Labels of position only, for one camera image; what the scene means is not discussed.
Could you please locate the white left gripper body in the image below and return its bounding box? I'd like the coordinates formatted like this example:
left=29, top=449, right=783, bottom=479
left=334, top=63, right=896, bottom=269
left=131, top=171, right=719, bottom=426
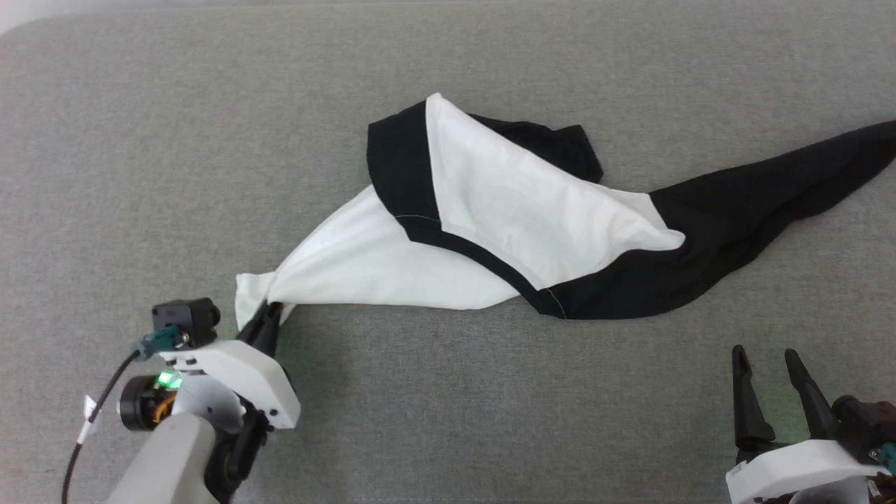
left=161, top=341, right=302, bottom=429

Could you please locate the white left cable tag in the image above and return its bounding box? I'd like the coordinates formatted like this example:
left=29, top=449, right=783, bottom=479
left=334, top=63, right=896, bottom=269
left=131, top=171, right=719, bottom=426
left=77, top=395, right=103, bottom=445

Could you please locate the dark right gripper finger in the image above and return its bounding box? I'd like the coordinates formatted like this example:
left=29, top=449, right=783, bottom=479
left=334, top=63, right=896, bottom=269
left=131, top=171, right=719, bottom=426
left=784, top=349, right=841, bottom=440
left=731, top=345, right=776, bottom=450

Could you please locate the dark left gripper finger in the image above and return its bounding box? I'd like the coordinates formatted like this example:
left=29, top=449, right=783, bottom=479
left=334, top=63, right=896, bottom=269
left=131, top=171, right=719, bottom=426
left=238, top=302, right=272, bottom=347
left=260, top=304, right=284, bottom=356

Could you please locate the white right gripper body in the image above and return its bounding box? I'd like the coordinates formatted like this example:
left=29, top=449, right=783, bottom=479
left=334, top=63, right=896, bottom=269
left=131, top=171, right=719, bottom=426
left=726, top=437, right=890, bottom=504

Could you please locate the black left cable teal plug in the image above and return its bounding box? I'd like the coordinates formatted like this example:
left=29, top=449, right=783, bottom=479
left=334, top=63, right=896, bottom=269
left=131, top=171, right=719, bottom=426
left=62, top=332, right=188, bottom=504

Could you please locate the black and white shirt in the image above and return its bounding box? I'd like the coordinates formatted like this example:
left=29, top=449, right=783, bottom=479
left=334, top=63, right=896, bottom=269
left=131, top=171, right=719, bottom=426
left=234, top=92, right=896, bottom=331

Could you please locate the grey-green fabric sofa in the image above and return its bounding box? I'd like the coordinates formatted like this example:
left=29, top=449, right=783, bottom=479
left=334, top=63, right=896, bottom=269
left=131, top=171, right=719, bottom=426
left=0, top=0, right=896, bottom=504

